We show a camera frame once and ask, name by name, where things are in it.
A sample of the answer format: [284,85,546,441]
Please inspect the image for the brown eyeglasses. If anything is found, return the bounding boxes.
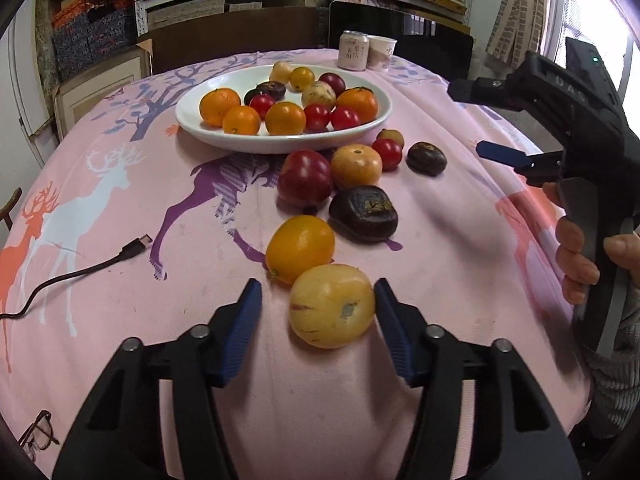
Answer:
[17,409,61,463]

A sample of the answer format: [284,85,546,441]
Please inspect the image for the brown wooden board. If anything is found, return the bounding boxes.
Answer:
[150,7,321,76]

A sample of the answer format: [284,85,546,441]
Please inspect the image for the brown wooden chair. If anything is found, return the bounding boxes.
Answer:
[0,187,23,233]

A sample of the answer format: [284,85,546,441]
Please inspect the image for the red cherry tomato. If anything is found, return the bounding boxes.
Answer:
[249,94,277,120]
[371,138,403,171]
[303,103,332,132]
[330,106,362,131]

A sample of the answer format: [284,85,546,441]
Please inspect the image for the wooden picture frame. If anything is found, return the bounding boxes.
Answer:
[50,47,153,143]

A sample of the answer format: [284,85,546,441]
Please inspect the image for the white oval plate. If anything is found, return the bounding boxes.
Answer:
[175,64,393,155]

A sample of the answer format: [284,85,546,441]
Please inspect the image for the person's right hand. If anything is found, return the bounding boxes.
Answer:
[542,181,640,307]

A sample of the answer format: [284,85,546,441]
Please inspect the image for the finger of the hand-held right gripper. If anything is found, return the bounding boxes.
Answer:
[446,76,538,113]
[475,140,566,186]

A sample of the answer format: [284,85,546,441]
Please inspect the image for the beige checked curtain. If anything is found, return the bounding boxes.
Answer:
[485,0,566,68]

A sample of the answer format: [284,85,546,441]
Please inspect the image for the orange tangerine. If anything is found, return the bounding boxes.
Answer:
[265,101,307,136]
[199,88,242,127]
[265,215,336,287]
[222,105,262,136]
[336,86,379,122]

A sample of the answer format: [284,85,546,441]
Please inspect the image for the spotted yellow pepino melon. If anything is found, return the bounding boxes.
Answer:
[301,81,337,109]

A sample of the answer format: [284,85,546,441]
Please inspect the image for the black usb cable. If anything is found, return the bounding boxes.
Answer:
[0,232,153,318]

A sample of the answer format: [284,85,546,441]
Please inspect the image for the pink drink can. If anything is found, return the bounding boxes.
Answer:
[337,31,371,71]

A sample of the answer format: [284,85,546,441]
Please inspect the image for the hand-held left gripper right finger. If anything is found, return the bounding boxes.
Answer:
[373,278,583,480]

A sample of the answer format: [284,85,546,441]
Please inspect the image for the stack of blue patterned boxes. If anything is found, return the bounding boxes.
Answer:
[50,0,138,83]

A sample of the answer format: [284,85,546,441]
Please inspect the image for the bright window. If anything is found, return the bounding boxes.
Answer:
[542,0,640,68]

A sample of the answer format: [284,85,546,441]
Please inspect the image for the tan longan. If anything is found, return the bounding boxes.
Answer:
[376,128,405,150]

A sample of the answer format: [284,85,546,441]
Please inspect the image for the white paper cup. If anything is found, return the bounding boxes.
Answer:
[367,36,398,72]

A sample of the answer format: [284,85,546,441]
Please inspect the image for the person's right forearm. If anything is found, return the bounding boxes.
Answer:
[570,285,640,443]

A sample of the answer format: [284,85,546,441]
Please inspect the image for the black panel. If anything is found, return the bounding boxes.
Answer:
[327,0,475,81]

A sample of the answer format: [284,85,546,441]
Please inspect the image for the pink deer-print tablecloth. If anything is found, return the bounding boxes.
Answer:
[0,49,593,480]

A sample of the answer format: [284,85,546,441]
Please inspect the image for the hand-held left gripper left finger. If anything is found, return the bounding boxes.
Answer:
[52,279,263,480]

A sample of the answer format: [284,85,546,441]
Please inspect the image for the small yellow cherry tomato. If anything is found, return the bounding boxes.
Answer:
[289,66,316,92]

